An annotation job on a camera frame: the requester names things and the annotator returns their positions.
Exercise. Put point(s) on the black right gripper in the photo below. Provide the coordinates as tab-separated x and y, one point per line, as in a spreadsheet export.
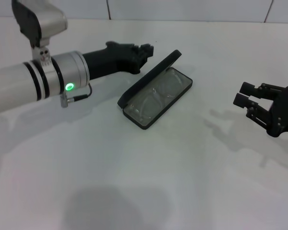
285	112

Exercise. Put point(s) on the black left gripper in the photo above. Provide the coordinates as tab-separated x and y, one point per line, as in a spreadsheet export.
110	60

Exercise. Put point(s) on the black glasses case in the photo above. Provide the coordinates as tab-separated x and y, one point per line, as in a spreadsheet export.
146	81

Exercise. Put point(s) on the clear transparent glasses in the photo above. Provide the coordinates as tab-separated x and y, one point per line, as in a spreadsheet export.
156	93

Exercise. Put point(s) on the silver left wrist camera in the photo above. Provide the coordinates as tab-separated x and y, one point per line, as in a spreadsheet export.
50	21

